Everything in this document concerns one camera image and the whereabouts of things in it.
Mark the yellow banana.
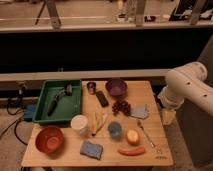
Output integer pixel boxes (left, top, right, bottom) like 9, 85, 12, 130
92, 113, 108, 136

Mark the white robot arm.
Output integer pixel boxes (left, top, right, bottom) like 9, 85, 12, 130
158, 62, 213, 117

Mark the purple bowl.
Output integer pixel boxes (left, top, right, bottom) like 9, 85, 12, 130
105, 78, 127, 97

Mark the black remote control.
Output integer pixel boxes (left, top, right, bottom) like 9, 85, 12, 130
96, 91, 109, 107

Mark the dark red grapes bunch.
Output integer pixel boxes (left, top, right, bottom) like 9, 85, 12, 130
112, 100, 131, 116

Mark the blue plastic cup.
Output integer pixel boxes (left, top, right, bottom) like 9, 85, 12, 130
108, 122, 122, 139

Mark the grey blue folded cloth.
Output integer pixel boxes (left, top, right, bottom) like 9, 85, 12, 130
131, 105, 149, 119

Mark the white plastic cup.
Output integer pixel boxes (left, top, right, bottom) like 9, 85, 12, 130
71, 115, 88, 135

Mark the green plastic tray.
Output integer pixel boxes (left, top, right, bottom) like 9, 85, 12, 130
33, 79, 82, 125

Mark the metal spoon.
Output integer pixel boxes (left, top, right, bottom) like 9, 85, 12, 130
137, 119, 156, 148

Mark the blue sponge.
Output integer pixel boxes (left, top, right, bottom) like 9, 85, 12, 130
80, 141, 103, 160

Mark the red orange bowl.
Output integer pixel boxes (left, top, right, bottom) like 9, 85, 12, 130
35, 126, 63, 154

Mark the blue power box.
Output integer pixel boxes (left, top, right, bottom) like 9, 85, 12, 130
24, 104, 36, 122

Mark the black handled brush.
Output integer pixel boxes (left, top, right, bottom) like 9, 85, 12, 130
47, 84, 72, 116

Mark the black cable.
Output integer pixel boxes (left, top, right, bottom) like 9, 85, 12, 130
0, 87, 29, 146

